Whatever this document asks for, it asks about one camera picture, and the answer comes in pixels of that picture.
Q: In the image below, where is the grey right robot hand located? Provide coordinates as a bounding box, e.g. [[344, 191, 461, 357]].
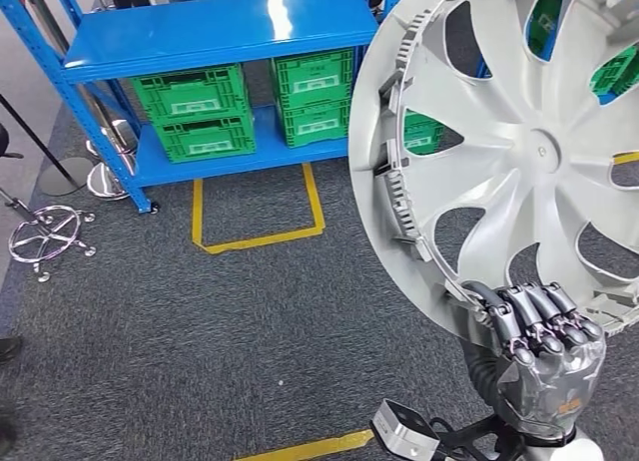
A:
[[462, 280, 608, 441]]

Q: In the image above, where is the grey plastic wheel hubcap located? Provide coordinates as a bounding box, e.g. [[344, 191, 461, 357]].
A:
[[347, 0, 639, 345]]

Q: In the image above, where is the blue metal shelf rack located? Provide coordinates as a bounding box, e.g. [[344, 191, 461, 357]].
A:
[[0, 0, 406, 215]]

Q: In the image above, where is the yellow floor tape outline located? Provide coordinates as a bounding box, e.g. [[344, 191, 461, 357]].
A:
[[233, 428, 375, 461]]

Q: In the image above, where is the chrome disc stool base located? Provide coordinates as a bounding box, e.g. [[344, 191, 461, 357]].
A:
[[85, 117, 140, 203]]

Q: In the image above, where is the chrome star stool base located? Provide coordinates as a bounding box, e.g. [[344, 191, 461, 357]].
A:
[[0, 187, 97, 284]]

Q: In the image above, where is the black camera bracket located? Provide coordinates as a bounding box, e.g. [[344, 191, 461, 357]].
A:
[[429, 412, 525, 461]]

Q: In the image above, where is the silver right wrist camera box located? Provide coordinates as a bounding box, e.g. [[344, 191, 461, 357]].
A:
[[370, 398, 442, 461]]

